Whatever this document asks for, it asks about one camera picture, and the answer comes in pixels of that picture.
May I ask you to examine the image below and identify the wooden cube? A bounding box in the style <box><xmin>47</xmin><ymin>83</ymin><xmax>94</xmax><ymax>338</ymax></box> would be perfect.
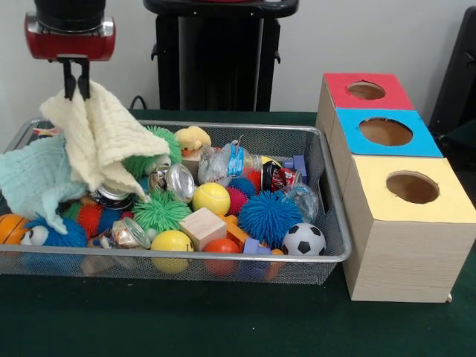
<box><xmin>178</xmin><ymin>207</ymin><xmax>228</xmax><ymax>253</ymax></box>

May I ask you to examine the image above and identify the dark green table cloth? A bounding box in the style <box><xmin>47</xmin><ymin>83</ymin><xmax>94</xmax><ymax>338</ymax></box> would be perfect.
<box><xmin>0</xmin><ymin>108</ymin><xmax>476</xmax><ymax>357</ymax></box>
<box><xmin>442</xmin><ymin>118</ymin><xmax>476</xmax><ymax>149</ymax></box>

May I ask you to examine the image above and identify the green spiky rubber ball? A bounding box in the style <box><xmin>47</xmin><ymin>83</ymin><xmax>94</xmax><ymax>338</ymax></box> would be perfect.
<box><xmin>132</xmin><ymin>190</ymin><xmax>193</xmax><ymax>234</ymax></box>
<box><xmin>122</xmin><ymin>125</ymin><xmax>183</xmax><ymax>176</ymax></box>

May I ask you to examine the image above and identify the black cable loop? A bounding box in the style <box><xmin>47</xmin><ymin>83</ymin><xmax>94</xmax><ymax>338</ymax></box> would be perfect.
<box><xmin>129</xmin><ymin>94</ymin><xmax>149</xmax><ymax>111</ymax></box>

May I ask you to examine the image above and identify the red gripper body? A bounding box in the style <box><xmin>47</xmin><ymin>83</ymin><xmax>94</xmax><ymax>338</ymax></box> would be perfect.
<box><xmin>24</xmin><ymin>13</ymin><xmax>117</xmax><ymax>62</ymax></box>

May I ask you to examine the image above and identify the black and white soccer ball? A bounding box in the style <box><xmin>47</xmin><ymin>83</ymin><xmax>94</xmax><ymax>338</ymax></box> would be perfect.
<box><xmin>280</xmin><ymin>222</ymin><xmax>327</xmax><ymax>257</ymax></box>

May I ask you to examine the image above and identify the yellow ball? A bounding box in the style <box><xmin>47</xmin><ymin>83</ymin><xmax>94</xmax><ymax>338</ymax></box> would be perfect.
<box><xmin>150</xmin><ymin>229</ymin><xmax>195</xmax><ymax>275</ymax></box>

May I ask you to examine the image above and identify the orange basketball toy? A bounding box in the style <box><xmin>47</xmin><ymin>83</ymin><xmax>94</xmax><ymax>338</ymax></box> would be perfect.
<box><xmin>0</xmin><ymin>213</ymin><xmax>30</xmax><ymax>245</ymax></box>

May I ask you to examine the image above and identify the blue spiky rubber ball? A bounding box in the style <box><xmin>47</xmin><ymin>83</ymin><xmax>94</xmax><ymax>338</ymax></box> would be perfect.
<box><xmin>237</xmin><ymin>190</ymin><xmax>304</xmax><ymax>239</ymax></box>

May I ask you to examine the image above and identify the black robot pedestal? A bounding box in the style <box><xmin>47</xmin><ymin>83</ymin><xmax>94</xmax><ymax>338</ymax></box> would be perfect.
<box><xmin>143</xmin><ymin>0</ymin><xmax>300</xmax><ymax>112</ymax></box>

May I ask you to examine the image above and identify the black stand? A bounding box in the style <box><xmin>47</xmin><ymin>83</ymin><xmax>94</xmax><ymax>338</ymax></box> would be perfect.
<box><xmin>428</xmin><ymin>5</ymin><xmax>476</xmax><ymax>131</ymax></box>

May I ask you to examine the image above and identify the shallow mesh bin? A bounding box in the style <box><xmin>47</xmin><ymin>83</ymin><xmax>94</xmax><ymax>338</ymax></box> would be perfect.
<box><xmin>0</xmin><ymin>116</ymin><xmax>353</xmax><ymax>286</ymax></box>

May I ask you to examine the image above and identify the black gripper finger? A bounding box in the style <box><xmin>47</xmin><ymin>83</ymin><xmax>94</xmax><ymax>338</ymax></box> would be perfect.
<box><xmin>76</xmin><ymin>58</ymin><xmax>91</xmax><ymax>101</ymax></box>
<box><xmin>62</xmin><ymin>59</ymin><xmax>77</xmax><ymax>101</ymax></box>

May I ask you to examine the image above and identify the red ball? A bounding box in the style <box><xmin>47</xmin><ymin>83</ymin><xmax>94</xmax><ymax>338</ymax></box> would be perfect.
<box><xmin>203</xmin><ymin>237</ymin><xmax>242</xmax><ymax>277</ymax></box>

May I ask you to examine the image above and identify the mint muslin cloth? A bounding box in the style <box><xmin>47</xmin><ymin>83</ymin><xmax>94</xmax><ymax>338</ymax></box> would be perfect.
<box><xmin>0</xmin><ymin>135</ymin><xmax>89</xmax><ymax>236</ymax></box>

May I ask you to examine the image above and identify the wooden box with three holes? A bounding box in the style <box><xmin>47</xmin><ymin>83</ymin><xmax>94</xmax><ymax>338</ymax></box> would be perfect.
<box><xmin>315</xmin><ymin>72</ymin><xmax>476</xmax><ymax>303</ymax></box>

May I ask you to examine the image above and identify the cream muslin cloth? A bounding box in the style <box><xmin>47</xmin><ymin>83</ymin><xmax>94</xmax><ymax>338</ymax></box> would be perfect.
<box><xmin>39</xmin><ymin>80</ymin><xmax>172</xmax><ymax>204</ymax></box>

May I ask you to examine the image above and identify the multicoloured patterned cloth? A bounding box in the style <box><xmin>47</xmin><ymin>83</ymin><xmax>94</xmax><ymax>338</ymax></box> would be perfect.
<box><xmin>32</xmin><ymin>126</ymin><xmax>66</xmax><ymax>139</ymax></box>

